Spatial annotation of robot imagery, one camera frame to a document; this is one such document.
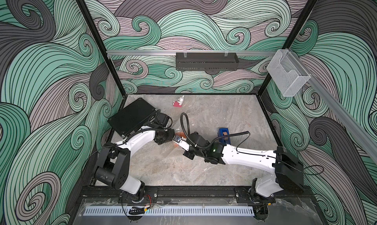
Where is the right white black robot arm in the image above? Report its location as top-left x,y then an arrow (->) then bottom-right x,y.
174,113 -> 325,198

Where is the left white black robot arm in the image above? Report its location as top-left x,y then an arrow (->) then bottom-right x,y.
93,110 -> 175,199

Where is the white bunny on pink base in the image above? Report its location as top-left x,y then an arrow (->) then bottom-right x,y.
173,96 -> 184,107

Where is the black hard case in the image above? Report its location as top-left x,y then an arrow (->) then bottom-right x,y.
108,97 -> 157,137

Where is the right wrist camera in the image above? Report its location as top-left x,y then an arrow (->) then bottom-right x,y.
173,135 -> 190,151

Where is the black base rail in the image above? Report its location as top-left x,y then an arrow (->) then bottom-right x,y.
79,186 -> 314,205

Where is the white slotted cable duct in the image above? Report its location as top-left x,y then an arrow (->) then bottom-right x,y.
83,206 -> 254,217

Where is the black wall-mounted tray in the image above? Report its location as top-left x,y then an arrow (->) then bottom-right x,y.
175,53 -> 240,72

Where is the aluminium wall rail back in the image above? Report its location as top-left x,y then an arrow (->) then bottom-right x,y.
106,49 -> 276,56

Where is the aluminium wall rail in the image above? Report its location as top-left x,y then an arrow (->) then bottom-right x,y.
288,50 -> 377,162
106,49 -> 276,56

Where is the clear acrylic wall holder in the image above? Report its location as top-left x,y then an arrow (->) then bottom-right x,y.
267,49 -> 311,97

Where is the aluminium wall rail right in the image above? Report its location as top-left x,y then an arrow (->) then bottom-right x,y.
288,50 -> 377,162

